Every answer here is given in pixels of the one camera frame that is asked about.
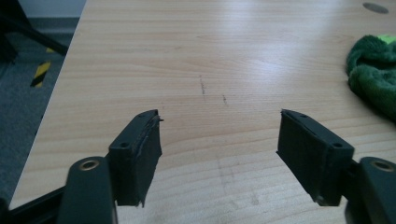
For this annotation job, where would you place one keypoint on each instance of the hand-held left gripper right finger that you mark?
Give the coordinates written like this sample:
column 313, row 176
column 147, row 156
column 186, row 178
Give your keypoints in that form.
column 311, row 155

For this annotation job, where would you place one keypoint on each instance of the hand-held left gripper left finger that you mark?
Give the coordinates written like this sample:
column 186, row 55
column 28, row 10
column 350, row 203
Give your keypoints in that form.
column 137, row 161

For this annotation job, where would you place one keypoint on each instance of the green fluffy cloth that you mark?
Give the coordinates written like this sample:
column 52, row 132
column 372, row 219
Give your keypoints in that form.
column 375, row 73

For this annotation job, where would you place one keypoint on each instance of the yellow black floor tape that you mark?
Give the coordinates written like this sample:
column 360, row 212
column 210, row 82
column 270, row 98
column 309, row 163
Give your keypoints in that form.
column 41, row 73

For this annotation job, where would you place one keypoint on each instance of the grey round table cap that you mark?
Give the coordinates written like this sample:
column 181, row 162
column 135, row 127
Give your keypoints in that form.
column 375, row 7

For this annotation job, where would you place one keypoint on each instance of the black metal stand leg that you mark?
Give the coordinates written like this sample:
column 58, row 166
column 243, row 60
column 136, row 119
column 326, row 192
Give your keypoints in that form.
column 25, row 29

